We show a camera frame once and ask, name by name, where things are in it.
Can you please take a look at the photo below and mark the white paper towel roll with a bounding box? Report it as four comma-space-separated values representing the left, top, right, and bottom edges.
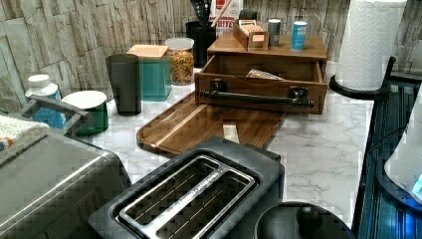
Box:
335, 0, 407, 90

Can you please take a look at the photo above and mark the teal canister with wooden lid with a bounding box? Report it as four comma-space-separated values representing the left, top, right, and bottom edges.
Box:
127, 44, 171, 102

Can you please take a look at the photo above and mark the glass jar of cereal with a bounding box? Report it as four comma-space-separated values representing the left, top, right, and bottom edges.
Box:
165, 37, 194, 86

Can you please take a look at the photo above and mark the small pale wooden block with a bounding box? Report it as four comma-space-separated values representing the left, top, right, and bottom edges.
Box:
223, 124, 240, 143

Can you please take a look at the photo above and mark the dark grey cup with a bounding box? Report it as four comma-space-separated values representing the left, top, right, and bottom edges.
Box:
105, 54, 141, 117

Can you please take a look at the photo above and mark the wooden cutting board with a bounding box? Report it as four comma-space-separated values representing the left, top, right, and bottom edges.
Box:
136, 94, 286, 157

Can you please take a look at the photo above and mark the wooden tea bag box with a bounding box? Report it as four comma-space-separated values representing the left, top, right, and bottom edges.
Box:
233, 20, 269, 51

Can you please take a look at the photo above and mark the wooden spoon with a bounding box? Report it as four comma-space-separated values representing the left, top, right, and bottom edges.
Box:
211, 0, 232, 27

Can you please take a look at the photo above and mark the black two-slot toaster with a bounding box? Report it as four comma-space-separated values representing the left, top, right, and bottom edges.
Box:
89, 137, 285, 239

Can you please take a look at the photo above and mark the black round kettle lid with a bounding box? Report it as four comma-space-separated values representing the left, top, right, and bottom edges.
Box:
254, 202, 355, 239

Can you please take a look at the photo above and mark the red white cereal box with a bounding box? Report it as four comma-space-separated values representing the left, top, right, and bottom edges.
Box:
209, 0, 244, 36

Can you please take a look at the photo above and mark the green mug with white lid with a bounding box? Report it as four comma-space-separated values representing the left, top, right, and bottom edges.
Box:
63, 91, 108, 135

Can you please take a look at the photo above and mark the black utensil holder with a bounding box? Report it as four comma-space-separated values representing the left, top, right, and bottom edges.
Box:
185, 21, 216, 68

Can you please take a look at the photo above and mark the black spatula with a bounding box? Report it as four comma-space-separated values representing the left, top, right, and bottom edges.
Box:
190, 0, 211, 27

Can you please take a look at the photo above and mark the black paper towel holder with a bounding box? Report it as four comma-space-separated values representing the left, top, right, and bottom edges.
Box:
328, 56, 396, 101

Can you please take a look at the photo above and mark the grey spice shaker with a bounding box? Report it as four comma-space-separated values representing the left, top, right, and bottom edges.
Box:
268, 19, 281, 47

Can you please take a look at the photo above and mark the silver toaster oven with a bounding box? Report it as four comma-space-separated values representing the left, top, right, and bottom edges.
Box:
0, 96, 130, 239

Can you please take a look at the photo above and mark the blue spice shaker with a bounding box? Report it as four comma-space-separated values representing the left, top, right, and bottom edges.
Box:
291, 21, 308, 51

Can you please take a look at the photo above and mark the blue bottle with white cap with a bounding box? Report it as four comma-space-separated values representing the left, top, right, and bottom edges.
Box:
25, 74, 67, 130

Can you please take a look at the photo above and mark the white striped towel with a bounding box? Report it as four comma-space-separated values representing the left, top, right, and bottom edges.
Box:
0, 116, 50, 163

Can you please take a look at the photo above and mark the snack packet in drawer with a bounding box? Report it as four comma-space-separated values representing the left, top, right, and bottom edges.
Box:
247, 69, 283, 81

